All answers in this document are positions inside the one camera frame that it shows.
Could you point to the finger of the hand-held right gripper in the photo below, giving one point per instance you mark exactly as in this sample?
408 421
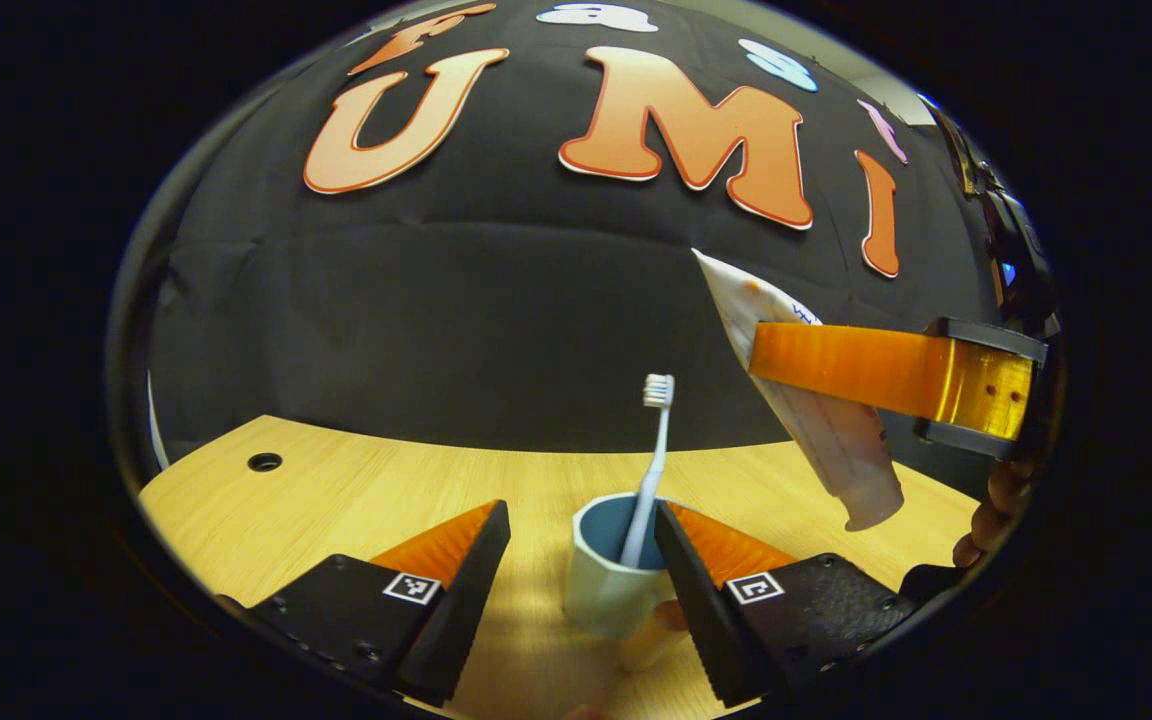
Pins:
836 360

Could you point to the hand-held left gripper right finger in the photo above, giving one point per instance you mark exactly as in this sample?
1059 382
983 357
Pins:
701 600

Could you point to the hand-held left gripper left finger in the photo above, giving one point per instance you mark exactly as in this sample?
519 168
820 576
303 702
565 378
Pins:
466 600

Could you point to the white toothpaste tube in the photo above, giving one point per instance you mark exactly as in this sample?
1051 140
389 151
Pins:
841 450

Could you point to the white toothbrush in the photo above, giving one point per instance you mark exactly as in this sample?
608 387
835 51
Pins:
658 390

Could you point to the wooden desktop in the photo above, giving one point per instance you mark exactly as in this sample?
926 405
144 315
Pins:
356 500

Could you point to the dark equipment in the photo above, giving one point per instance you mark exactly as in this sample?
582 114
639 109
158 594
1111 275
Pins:
1011 220

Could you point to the black backdrop cloth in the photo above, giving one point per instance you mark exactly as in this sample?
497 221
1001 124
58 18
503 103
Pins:
436 320

